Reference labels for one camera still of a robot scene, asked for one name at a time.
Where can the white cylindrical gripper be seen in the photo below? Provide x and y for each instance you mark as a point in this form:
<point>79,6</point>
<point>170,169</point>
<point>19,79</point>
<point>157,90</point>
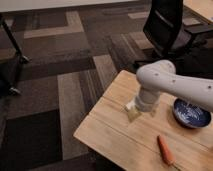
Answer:
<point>146,100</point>

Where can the orange red pepper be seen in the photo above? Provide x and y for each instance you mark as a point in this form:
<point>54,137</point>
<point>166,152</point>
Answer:
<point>167,156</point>

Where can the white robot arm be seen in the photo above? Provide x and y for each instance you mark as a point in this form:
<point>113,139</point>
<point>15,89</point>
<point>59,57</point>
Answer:
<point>161,76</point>

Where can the blue patterned ceramic bowl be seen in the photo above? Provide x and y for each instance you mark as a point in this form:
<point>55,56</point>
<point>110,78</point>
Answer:
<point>189,115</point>

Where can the white rectangular sponge block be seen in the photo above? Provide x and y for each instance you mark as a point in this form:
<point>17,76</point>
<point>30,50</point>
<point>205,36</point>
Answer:
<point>129,106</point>

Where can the black office chair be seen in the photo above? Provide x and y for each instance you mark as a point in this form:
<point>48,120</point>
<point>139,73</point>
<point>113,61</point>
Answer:
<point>165,31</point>

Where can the light wooden desk corner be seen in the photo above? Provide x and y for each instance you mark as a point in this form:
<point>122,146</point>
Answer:
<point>203,8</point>

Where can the black metal stand leg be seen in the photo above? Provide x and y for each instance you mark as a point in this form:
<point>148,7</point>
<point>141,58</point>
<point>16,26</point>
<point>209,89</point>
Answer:
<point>10,67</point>

